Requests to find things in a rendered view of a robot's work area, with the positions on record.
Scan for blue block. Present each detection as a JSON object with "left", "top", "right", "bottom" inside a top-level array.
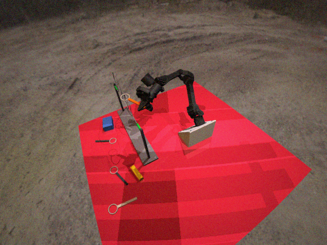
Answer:
[{"left": 103, "top": 116, "right": 114, "bottom": 132}]

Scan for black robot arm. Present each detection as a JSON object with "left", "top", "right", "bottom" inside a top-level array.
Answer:
[{"left": 141, "top": 69, "right": 206, "bottom": 127}]

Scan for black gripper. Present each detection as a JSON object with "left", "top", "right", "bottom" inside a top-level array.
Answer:
[{"left": 137, "top": 87, "right": 157, "bottom": 111}]

